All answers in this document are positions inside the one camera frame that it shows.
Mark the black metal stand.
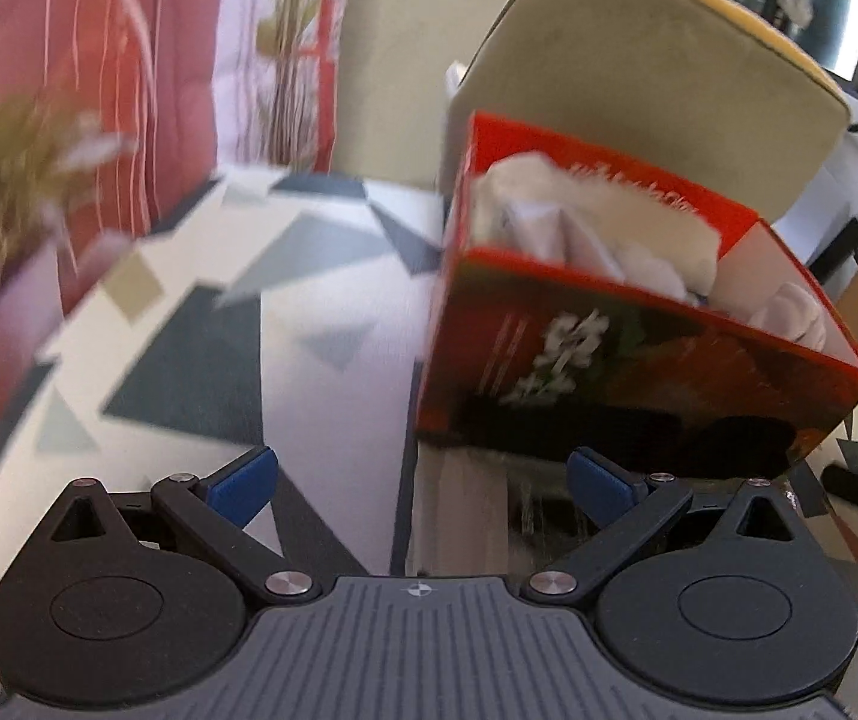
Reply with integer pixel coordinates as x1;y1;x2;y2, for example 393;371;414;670
804;120;858;293

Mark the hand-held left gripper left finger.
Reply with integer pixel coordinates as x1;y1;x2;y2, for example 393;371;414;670
50;445;321;602

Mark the white furry plush piece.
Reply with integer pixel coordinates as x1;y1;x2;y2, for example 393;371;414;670
564;161;724;297

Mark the dark window frame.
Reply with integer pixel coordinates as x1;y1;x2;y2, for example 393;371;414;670
624;0;858;117

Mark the white crumpled cloth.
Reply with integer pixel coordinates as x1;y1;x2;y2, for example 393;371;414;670
472;152;629;280

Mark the red strawberry print cardboard box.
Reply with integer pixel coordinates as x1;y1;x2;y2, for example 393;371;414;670
414;111;858;482

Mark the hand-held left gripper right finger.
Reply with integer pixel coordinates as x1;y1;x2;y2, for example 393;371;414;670
528;446;801;602

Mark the beige cushioned chair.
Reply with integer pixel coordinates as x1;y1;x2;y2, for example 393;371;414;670
440;0;851;230

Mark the white round soft pad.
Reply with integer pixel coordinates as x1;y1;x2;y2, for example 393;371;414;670
748;281;829;352

